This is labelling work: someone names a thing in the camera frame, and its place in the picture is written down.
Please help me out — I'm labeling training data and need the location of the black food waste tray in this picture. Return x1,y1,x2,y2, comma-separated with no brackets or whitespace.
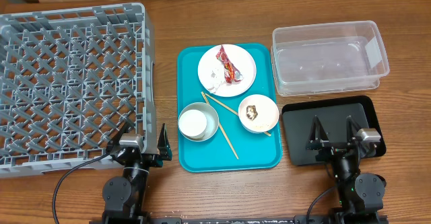
281,96,381,165

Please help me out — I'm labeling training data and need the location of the grey plastic dish rack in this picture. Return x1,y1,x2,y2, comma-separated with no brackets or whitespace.
1,3,157,178

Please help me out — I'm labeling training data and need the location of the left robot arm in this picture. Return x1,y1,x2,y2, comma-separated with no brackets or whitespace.
102,122,172,223

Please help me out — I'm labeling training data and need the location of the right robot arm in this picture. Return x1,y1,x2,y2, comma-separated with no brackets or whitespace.
305,116,388,223

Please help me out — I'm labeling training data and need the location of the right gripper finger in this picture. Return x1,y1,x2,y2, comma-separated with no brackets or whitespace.
346,116,362,142
308,116,329,143

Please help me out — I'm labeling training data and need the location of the clear plastic waste bin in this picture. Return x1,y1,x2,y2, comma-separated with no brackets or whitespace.
271,21,390,96

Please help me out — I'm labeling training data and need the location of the red snack wrapper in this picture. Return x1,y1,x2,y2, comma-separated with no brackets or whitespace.
216,46,243,83

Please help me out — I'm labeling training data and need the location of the wooden chopstick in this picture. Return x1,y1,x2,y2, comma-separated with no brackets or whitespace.
201,91,239,160
201,92,271,137

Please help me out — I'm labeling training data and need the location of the large white plate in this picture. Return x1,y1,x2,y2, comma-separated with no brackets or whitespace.
197,44,257,98

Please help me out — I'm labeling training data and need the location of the grey metal bowl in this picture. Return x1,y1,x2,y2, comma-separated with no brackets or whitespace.
178,102,219,142

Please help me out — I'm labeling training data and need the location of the wooden chopstick left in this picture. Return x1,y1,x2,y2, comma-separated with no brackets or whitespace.
201,91,239,160

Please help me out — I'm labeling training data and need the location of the wooden chopstick right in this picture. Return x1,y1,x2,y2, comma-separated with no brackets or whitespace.
201,92,271,137

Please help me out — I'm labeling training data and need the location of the small pink bowl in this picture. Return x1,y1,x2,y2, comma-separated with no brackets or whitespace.
238,94,279,133

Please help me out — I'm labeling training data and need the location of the food scraps and rice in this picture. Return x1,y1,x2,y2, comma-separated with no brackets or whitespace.
246,105,273,132

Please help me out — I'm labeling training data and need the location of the white tissue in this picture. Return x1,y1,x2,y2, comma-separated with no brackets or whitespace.
208,68,225,93

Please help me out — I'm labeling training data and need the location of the teal serving tray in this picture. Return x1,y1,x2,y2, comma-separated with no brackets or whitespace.
177,43,282,173

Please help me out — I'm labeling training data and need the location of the white paper cup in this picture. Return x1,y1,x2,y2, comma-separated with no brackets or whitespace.
178,109,207,139

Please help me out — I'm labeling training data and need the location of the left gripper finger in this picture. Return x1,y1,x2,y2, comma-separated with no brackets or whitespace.
158,123,170,150
112,122,133,146

